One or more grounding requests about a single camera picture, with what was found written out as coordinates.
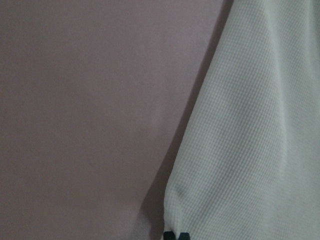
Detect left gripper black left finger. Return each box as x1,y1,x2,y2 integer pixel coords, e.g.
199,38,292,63
163,231,176,240

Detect olive green long-sleeve shirt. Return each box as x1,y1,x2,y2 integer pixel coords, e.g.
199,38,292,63
164,0,320,240

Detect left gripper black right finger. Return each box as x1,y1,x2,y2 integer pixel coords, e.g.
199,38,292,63
178,232,191,240

